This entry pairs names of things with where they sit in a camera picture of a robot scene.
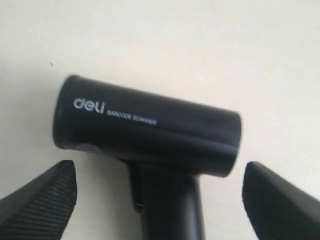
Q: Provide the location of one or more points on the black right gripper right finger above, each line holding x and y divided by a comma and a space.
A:
276, 209

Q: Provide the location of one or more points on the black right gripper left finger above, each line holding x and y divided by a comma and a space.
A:
42, 208

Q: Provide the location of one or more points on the black handheld barcode scanner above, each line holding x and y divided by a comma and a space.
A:
166, 144

